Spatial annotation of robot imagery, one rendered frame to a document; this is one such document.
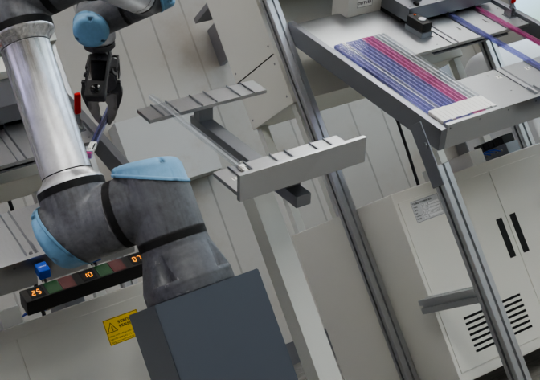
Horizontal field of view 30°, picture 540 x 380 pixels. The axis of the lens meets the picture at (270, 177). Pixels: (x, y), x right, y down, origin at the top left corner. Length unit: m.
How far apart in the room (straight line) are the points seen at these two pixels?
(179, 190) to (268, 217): 0.81
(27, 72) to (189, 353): 0.54
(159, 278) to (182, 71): 4.20
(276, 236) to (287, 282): 0.11
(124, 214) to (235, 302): 0.23
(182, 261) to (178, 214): 0.08
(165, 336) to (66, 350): 0.90
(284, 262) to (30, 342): 0.62
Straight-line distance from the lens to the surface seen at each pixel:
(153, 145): 5.43
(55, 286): 2.08
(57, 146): 1.70
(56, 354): 2.42
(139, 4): 2.03
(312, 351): 2.41
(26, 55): 1.74
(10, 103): 2.55
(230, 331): 1.58
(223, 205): 5.64
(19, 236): 2.20
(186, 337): 1.56
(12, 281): 2.12
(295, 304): 2.40
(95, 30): 2.13
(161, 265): 1.61
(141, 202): 1.61
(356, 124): 6.06
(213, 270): 1.60
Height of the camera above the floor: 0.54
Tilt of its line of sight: 5 degrees up
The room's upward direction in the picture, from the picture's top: 20 degrees counter-clockwise
